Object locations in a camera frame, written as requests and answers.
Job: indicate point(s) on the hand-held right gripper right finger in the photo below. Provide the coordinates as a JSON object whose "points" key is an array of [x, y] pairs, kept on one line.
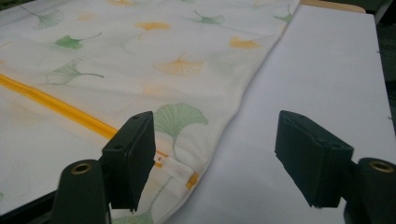
{"points": [[314, 161]]}

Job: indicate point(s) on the white board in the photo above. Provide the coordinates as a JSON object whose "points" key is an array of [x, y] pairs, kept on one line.
{"points": [[311, 93]]}

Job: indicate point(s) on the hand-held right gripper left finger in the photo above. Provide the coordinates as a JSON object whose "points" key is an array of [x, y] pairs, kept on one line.
{"points": [[130, 161]]}

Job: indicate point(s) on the white leaf-print laundry bag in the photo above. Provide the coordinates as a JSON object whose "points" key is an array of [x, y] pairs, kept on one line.
{"points": [[124, 71]]}

